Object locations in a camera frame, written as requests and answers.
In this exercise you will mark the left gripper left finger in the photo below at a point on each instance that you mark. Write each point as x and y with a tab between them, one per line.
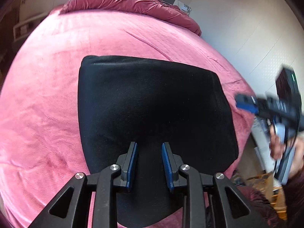
70	207

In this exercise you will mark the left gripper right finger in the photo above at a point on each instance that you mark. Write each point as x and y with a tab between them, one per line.
207	198

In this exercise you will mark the black pants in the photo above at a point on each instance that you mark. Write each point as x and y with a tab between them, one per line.
127	99

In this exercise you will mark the right hand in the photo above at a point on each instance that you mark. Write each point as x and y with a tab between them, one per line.
277	150

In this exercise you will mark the maroon jacket sleeve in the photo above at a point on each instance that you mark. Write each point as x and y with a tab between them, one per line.
293	192

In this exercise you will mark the pink bed blanket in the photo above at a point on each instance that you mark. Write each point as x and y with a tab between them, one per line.
40	142

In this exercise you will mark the white floral nightstand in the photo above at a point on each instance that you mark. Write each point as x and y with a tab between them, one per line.
183	7

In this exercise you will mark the white low shelf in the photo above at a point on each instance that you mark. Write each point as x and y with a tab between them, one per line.
25	28

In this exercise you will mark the dark red duvet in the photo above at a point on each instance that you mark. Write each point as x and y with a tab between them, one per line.
152	8

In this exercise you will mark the black camera box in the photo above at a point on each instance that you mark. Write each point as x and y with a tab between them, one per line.
287	88

